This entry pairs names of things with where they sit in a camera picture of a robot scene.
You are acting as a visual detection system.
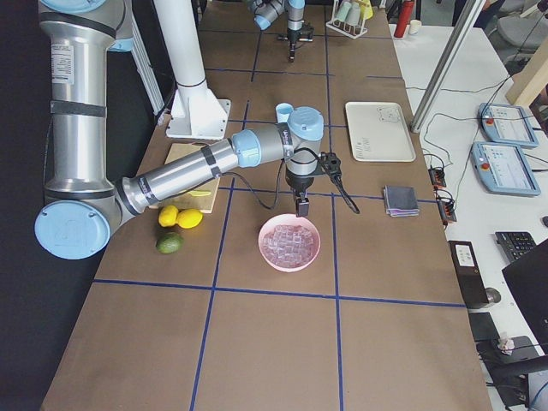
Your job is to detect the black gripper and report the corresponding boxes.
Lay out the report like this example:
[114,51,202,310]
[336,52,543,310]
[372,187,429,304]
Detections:
[285,150,343,217]
[277,23,314,63]

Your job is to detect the clear ice cubes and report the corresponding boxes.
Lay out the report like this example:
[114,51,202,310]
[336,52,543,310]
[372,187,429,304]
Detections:
[260,224,316,268]

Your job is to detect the light blue plastic cup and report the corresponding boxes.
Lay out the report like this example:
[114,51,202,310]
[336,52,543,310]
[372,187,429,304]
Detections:
[275,103,294,123]

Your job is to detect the green pastel cup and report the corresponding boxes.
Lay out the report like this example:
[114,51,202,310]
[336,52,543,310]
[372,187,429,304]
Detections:
[333,0,352,24]

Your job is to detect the grey pastel cup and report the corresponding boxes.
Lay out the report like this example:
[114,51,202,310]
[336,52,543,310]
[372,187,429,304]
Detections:
[345,2,360,27]

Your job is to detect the yellow pastel cup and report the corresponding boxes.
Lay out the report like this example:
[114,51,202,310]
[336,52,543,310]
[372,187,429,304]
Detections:
[357,0,374,21]

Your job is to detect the pink bowl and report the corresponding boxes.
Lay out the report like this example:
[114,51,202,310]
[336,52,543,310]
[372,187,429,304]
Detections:
[258,214,321,272]

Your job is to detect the wooden cutting board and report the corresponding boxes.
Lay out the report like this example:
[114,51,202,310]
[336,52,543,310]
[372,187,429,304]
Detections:
[159,143,220,214]

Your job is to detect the grey folded cloth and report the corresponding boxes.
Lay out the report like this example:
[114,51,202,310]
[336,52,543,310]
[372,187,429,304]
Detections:
[383,186,420,217]

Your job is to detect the cream bear tray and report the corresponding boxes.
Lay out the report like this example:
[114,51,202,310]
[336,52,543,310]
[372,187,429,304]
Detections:
[345,102,416,163]

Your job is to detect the yellow plastic knife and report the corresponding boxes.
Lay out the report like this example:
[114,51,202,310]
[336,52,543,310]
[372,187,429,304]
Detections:
[182,190,211,198]

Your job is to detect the yellow lemon lower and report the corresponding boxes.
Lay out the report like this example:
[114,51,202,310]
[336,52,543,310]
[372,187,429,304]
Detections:
[176,209,203,229]

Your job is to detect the yellow lemon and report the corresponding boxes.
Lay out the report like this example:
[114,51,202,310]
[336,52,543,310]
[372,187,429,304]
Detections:
[158,205,179,228]
[176,209,203,229]

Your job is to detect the red bottle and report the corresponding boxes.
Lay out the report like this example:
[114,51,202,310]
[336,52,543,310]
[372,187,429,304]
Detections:
[394,0,414,39]

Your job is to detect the yellow lemon upper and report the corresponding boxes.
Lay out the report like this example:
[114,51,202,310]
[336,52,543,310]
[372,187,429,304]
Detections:
[158,205,179,228]

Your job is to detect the green lime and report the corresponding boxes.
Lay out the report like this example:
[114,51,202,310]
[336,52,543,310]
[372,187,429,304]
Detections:
[156,232,184,254]

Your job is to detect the black box device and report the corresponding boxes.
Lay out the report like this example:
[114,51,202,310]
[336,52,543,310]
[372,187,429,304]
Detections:
[448,241,489,309]

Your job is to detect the blue teach pendant near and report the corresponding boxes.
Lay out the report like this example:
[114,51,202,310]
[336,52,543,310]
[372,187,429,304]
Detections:
[471,142,541,197]

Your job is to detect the blue teach pendant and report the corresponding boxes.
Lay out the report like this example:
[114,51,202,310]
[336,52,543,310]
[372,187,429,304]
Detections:
[479,103,539,149]
[471,142,541,197]

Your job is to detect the black computer mouse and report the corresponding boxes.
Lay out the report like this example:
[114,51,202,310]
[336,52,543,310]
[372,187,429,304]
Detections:
[485,287,502,306]

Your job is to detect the black keyboard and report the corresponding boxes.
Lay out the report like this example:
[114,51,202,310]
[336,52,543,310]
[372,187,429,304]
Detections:
[495,231,537,262]

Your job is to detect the blue teach pendant far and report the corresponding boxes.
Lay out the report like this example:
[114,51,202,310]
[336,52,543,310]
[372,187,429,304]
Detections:
[479,103,539,149]

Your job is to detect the wire cup rack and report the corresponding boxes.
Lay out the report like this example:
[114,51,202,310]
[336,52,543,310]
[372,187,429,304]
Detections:
[325,1,368,39]

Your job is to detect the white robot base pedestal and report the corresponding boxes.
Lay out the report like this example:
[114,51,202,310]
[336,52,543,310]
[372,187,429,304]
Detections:
[154,0,231,140]

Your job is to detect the aluminium frame post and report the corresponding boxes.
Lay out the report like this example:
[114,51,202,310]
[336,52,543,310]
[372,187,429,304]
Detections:
[410,0,485,134]

